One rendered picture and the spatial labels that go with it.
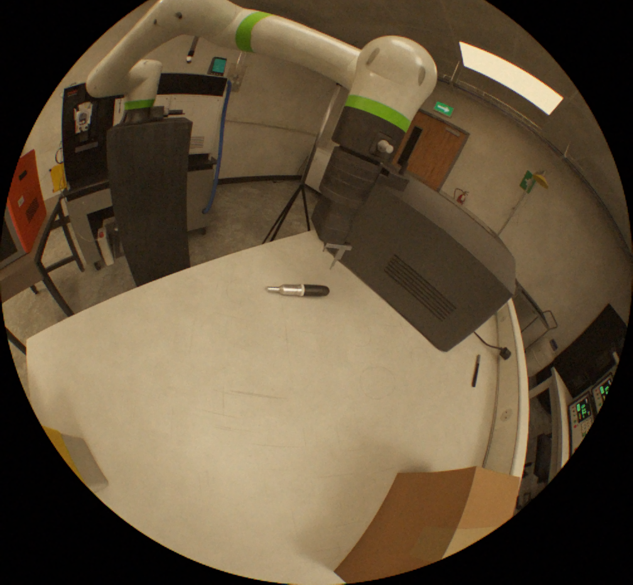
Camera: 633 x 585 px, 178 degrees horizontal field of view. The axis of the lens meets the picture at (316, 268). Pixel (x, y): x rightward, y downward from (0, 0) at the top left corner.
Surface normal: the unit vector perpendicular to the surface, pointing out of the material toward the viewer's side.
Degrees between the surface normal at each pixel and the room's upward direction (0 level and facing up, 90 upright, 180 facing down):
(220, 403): 0
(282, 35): 100
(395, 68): 104
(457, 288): 90
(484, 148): 90
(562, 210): 90
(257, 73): 90
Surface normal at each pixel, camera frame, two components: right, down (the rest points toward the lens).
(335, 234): 0.23, 0.70
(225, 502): 0.33, -0.71
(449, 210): -0.38, -0.12
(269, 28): -0.10, 0.56
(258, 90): 0.69, 0.63
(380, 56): -0.62, 0.47
